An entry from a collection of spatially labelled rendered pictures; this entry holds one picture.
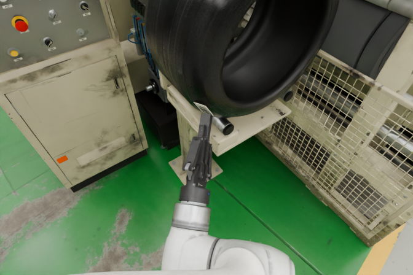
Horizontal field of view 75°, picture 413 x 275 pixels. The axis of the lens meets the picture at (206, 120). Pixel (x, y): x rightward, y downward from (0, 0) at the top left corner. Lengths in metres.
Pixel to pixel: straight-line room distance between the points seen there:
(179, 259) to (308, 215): 1.26
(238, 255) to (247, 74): 0.70
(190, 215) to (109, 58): 0.92
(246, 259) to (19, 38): 1.12
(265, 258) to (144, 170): 1.41
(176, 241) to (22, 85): 0.95
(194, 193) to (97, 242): 1.17
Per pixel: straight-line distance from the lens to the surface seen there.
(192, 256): 0.64
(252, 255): 0.58
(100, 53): 1.34
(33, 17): 1.27
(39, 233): 1.93
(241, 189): 1.80
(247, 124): 1.04
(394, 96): 1.04
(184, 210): 0.66
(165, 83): 1.09
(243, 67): 1.10
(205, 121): 0.73
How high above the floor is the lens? 1.58
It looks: 48 degrees down
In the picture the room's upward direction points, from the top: straight up
